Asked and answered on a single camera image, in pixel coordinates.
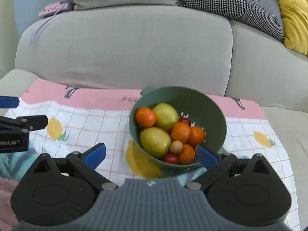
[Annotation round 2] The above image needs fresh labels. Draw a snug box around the orange mandarin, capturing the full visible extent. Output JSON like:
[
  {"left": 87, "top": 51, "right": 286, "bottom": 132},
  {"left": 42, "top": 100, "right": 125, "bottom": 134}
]
[
  {"left": 135, "top": 107, "right": 157, "bottom": 128},
  {"left": 188, "top": 127, "right": 206, "bottom": 148},
  {"left": 178, "top": 144, "right": 196, "bottom": 165},
  {"left": 170, "top": 122, "right": 191, "bottom": 144}
]

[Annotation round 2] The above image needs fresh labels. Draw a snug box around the red cherry tomato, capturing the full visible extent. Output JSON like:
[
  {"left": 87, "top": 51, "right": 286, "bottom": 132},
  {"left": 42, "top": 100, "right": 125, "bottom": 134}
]
[
  {"left": 178, "top": 117, "right": 191, "bottom": 127},
  {"left": 163, "top": 152, "right": 179, "bottom": 165}
]

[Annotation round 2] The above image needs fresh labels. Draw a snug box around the brown longan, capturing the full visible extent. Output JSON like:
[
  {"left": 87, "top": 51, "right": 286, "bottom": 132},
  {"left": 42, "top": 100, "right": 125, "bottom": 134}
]
[{"left": 170, "top": 140, "right": 183, "bottom": 154}]

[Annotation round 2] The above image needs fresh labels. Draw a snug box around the green colander bowl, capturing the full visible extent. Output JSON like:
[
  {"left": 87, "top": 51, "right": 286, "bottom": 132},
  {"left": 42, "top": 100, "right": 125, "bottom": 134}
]
[{"left": 128, "top": 87, "right": 227, "bottom": 171}]

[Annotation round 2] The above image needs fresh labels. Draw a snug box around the yellow-green pear front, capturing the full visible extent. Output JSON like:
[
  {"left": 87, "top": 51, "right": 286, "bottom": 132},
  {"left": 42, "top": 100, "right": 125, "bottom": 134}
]
[{"left": 139, "top": 127, "right": 172, "bottom": 159}]

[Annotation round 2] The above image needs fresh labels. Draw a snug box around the orange mandarin front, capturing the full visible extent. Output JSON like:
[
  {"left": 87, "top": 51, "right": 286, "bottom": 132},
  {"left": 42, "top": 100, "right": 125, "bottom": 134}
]
[{"left": 135, "top": 107, "right": 157, "bottom": 128}]

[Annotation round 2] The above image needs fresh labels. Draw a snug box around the teal striped sleeve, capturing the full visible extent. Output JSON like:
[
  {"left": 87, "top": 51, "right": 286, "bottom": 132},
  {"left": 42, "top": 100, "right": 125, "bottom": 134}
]
[{"left": 0, "top": 148, "right": 39, "bottom": 181}]

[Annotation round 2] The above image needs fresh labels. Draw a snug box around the pink checkered lemon cloth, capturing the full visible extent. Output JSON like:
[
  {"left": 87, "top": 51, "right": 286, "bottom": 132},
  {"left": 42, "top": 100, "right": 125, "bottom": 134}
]
[{"left": 6, "top": 79, "right": 300, "bottom": 230}]

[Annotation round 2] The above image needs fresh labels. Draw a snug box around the lilac ribbon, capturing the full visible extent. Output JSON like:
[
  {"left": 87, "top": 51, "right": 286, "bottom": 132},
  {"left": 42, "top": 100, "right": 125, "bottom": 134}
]
[{"left": 31, "top": 12, "right": 65, "bottom": 42}]

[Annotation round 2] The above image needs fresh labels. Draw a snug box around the beige sofa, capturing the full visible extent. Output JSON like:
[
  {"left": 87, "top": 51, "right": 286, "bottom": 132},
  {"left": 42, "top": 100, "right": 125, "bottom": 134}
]
[{"left": 1, "top": 6, "right": 307, "bottom": 228}]

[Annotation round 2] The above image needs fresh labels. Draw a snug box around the houndstooth pillow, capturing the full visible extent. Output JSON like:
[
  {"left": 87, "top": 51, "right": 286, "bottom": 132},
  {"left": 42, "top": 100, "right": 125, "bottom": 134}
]
[{"left": 180, "top": 0, "right": 285, "bottom": 41}]

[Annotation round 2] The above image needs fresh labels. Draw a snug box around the yellow pillow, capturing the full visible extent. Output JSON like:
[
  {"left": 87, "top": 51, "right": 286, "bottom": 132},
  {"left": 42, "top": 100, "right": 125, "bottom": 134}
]
[{"left": 278, "top": 0, "right": 307, "bottom": 56}]

